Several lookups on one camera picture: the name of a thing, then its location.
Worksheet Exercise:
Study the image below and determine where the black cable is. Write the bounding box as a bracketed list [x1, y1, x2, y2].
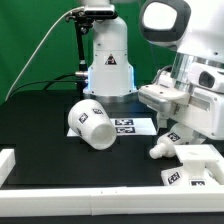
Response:
[6, 73, 88, 101]

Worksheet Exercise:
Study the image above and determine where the white front border rail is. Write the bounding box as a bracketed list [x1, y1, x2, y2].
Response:
[0, 186, 224, 217]

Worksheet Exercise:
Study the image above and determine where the white camera cable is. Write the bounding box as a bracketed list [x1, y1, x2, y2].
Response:
[4, 9, 76, 103]

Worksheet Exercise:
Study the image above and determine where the white lamp base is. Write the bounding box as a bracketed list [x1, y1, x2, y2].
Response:
[161, 144, 224, 186]

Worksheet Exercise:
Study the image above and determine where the white marker sheet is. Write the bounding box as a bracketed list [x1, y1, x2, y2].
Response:
[67, 118, 156, 137]

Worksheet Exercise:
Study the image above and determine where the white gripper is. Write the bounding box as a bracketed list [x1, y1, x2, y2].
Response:
[138, 62, 224, 140]

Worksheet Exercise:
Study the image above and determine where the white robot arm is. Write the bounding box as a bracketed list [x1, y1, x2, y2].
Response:
[81, 0, 224, 140]

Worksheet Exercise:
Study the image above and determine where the white lamp shade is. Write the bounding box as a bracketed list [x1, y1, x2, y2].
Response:
[68, 99, 117, 150]

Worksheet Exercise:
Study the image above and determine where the white lamp bulb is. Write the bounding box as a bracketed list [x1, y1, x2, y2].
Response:
[149, 123, 206, 159]

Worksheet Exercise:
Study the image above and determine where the white left border block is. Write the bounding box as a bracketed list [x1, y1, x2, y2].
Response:
[0, 149, 16, 187]

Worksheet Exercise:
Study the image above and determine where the black camera on stand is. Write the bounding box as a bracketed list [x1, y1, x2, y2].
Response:
[65, 4, 117, 98]

